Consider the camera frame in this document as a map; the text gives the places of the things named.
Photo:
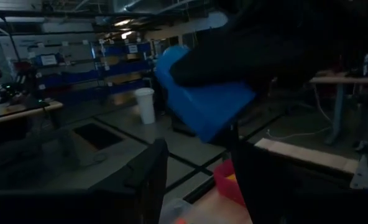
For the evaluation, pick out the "black aluminium table frame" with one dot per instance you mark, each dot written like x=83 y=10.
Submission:
x=199 y=189

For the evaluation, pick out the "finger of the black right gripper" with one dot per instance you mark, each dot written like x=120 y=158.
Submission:
x=209 y=71

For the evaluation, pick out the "shelf with blue bins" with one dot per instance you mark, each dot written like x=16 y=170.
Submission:
x=122 y=68

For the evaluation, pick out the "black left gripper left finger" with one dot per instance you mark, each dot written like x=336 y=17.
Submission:
x=146 y=180

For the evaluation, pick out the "black robot arm green light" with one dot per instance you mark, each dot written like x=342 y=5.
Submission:
x=11 y=90

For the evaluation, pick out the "white cylinder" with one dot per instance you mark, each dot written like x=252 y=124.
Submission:
x=146 y=105

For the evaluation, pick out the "red plastic bin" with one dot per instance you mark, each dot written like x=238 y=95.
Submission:
x=226 y=186

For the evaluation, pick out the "wooden desk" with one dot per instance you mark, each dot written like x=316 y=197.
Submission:
x=22 y=113

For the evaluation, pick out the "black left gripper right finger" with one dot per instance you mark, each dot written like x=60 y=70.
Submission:
x=258 y=174

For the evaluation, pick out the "large blue block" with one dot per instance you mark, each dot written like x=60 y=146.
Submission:
x=209 y=109

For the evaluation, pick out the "wooden workbench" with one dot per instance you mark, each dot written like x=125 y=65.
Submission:
x=342 y=80

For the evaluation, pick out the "black floor mat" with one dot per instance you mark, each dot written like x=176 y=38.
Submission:
x=98 y=135

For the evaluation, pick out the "small orange block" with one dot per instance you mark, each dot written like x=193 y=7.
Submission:
x=181 y=221

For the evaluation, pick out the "long yellow block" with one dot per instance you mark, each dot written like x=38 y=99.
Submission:
x=231 y=177

